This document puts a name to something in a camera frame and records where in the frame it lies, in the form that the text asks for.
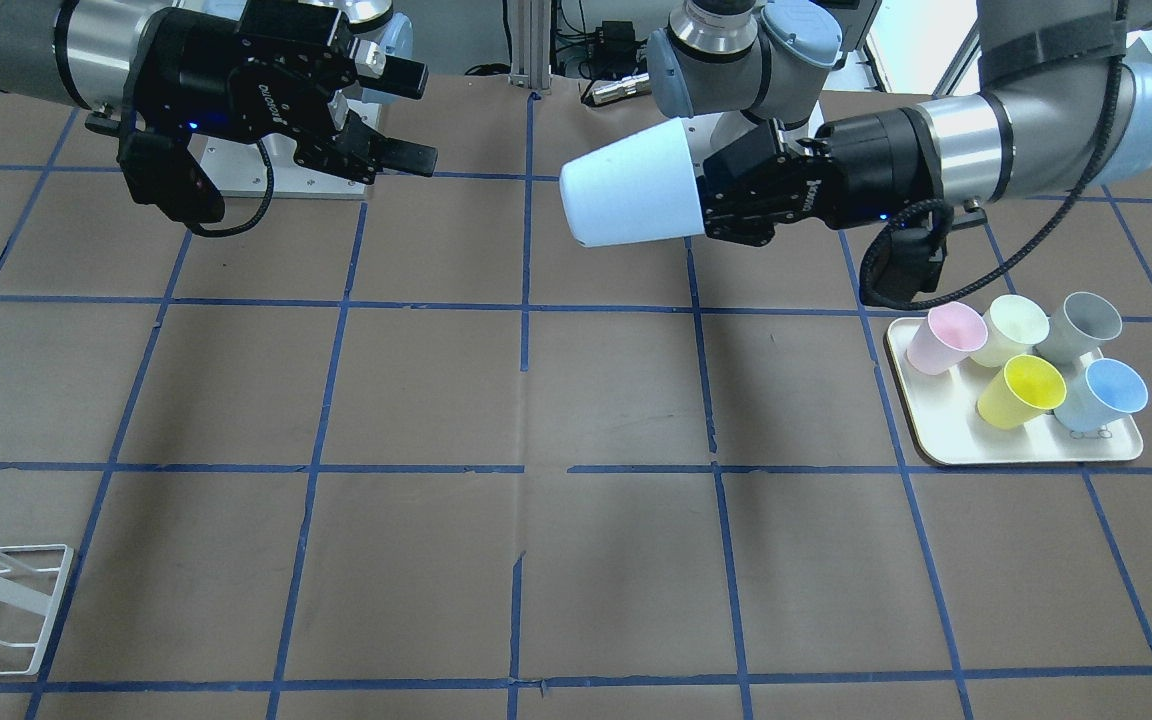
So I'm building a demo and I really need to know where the blue plastic cup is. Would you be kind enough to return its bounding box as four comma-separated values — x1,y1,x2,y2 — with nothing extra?
1053,357,1149,433

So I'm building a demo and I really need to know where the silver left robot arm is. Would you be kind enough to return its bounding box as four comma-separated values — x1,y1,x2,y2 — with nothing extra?
646,1,1152,247

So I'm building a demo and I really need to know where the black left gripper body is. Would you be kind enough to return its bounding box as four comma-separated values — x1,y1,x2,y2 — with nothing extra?
702,108,942,247

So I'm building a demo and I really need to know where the light blue ikea cup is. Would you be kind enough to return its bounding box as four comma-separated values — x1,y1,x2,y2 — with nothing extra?
559,119,705,249

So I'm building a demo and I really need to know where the cream plastic tray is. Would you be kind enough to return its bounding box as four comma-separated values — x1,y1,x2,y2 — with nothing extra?
884,318,1144,467

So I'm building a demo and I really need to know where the pale green plastic cup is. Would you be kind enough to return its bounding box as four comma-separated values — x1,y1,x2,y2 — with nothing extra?
969,293,1049,367

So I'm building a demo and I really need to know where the black camera cable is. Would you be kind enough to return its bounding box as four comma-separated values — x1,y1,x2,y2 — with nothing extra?
861,60,1137,306

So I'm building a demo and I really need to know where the aluminium frame post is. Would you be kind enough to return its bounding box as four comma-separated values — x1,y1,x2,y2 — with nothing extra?
506,0,552,94

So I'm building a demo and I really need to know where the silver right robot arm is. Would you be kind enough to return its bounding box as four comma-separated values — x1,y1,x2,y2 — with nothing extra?
0,1,435,190

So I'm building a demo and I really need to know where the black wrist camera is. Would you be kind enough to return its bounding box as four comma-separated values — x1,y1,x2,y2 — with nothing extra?
858,227,947,311
116,132,225,223

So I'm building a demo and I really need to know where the pink plastic cup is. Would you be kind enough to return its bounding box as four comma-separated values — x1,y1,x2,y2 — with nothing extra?
905,301,988,376

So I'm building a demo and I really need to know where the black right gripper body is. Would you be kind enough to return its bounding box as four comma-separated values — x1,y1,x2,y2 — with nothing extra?
122,1,362,167

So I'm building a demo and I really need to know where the yellow plastic cup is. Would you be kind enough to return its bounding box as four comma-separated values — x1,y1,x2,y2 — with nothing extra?
975,355,1068,430

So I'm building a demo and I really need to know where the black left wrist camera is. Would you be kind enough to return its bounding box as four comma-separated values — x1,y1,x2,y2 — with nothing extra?
858,227,947,311

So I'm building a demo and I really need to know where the grey plastic cup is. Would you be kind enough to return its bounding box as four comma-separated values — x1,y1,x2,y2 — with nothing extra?
1034,291,1123,365

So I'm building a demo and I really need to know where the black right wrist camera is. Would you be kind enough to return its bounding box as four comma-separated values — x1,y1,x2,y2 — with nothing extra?
116,132,225,223

